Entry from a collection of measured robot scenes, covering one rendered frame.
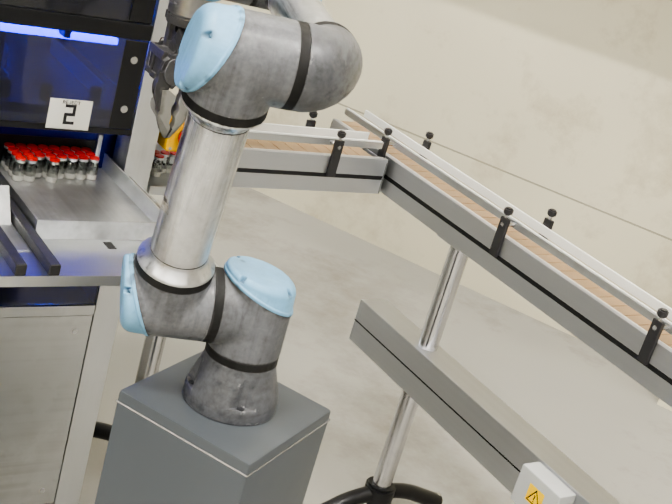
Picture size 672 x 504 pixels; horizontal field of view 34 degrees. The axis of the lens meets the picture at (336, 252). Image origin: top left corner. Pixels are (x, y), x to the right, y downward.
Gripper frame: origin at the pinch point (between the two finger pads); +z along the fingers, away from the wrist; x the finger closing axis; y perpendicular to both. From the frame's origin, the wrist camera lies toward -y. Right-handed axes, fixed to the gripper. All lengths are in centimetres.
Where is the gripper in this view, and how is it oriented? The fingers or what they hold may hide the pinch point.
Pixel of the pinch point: (168, 132)
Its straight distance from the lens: 196.4
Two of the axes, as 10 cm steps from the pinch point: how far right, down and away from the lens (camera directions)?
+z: -2.6, 9.0, 3.6
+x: -8.2, -0.1, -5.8
